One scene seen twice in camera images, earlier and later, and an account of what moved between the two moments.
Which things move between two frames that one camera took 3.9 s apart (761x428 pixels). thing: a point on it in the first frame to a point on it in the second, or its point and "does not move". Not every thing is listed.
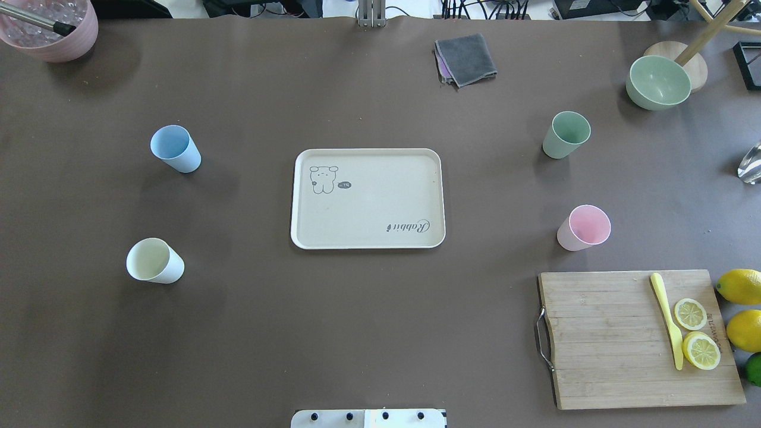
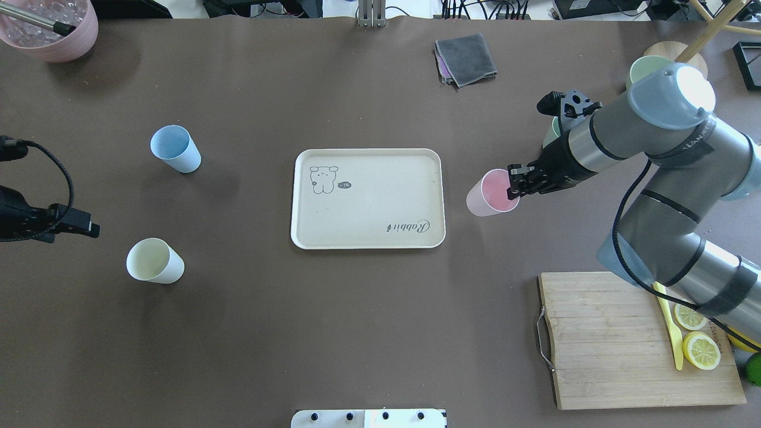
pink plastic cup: [587, 225] to [489, 196]
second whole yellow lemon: [744, 330] does not move
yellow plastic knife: [675, 335] does not move
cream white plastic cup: [154, 260] does not move
